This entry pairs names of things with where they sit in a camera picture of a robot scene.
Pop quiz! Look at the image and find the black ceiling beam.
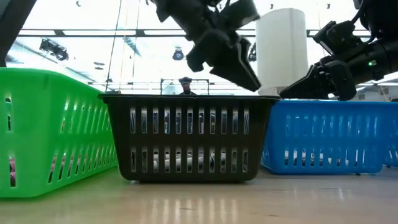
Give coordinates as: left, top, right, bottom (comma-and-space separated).
17, 28, 374, 39

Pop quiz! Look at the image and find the blue plastic basket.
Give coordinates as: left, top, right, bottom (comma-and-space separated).
260, 98, 398, 175

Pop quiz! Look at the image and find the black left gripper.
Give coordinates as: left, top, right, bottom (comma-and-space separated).
154, 0, 262, 93

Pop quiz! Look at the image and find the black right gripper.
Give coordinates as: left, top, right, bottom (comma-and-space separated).
279, 60, 358, 101

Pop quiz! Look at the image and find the black plastic basket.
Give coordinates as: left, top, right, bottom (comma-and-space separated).
98, 93, 280, 184

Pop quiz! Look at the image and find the green plastic basket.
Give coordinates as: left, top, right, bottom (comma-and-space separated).
0, 67, 118, 199

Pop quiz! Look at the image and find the person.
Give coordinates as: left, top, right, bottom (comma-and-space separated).
178, 76, 197, 96

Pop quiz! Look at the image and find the black hanging spotlight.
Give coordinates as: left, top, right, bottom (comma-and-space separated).
38, 38, 70, 62
172, 47, 185, 62

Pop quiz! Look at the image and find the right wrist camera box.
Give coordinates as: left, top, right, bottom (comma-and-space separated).
312, 19, 364, 56

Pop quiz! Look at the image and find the black hanging fixture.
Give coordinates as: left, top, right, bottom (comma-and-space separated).
248, 42, 257, 63

